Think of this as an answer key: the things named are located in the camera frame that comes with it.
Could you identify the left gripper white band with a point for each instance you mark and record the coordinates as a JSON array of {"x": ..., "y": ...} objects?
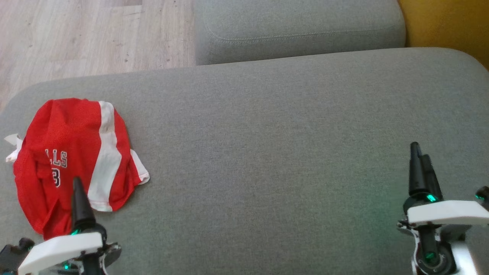
[{"x": 61, "y": 246}]

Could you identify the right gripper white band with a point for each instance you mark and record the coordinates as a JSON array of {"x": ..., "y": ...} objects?
[{"x": 447, "y": 213}]

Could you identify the red basketball jersey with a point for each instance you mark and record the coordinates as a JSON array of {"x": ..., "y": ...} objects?
[{"x": 72, "y": 130}]

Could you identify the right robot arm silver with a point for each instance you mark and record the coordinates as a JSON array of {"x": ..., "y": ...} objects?
[{"x": 435, "y": 259}]

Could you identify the yellow fabric cushion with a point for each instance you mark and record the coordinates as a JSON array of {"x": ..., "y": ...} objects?
[{"x": 450, "y": 23}]

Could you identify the large grey sofa seat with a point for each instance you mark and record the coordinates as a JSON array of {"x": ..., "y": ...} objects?
[{"x": 267, "y": 152}]

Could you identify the grey sofa cushion with seam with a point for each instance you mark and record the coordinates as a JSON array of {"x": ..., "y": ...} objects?
[{"x": 298, "y": 23}]

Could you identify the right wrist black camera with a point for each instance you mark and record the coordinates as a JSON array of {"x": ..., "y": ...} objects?
[{"x": 483, "y": 196}]

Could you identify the wrist black camera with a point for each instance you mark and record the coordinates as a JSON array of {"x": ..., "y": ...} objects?
[
  {"x": 483, "y": 196},
  {"x": 15, "y": 254}
]

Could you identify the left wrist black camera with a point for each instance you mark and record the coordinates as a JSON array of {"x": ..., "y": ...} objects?
[{"x": 15, "y": 254}]

